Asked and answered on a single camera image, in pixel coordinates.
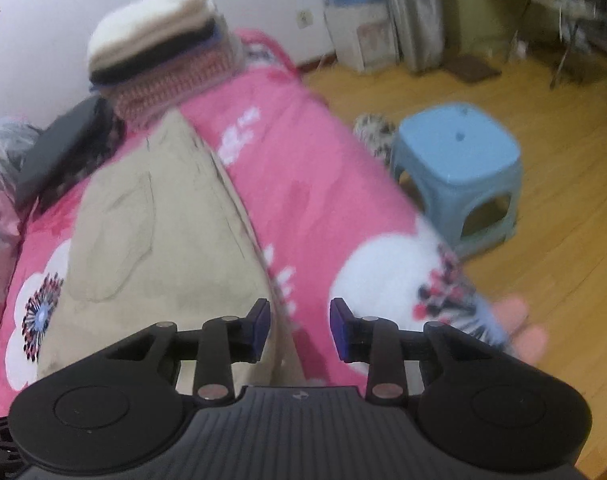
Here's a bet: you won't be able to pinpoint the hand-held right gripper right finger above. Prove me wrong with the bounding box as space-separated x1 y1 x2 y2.
329 297 497 403

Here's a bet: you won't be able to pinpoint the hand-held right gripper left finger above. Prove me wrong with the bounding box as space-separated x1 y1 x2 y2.
104 298 272 402

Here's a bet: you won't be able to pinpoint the beige pants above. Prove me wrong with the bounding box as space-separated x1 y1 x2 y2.
36 110 309 391

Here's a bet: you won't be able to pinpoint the pink floral bed blanket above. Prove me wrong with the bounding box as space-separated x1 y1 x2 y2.
0 30 507 406

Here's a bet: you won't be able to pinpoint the person's bare foot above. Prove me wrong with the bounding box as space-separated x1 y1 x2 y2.
488 295 550 363

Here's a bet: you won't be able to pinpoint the spotted slipper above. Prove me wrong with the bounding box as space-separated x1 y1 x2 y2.
353 112 399 163

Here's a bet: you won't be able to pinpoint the light blue plastic stool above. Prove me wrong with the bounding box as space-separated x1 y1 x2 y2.
389 102 524 261

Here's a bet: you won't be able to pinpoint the pink patterned folded blanket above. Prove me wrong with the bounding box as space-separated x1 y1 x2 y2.
106 35 246 128

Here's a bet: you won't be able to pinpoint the dark grey folded garment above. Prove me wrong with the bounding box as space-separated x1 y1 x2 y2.
14 95 104 206

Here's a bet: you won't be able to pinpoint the black folded garment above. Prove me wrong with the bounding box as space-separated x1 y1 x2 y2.
89 22 221 87

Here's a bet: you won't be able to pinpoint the brown floor mat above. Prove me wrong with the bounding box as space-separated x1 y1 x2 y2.
441 54 503 85

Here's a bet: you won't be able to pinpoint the cream folded garment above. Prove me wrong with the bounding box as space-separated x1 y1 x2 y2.
89 7 219 73

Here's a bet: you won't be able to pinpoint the grey curtain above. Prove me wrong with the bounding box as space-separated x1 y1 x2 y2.
376 0 445 73

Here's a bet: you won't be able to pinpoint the white folded sweater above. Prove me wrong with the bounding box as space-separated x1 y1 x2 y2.
87 0 209 61

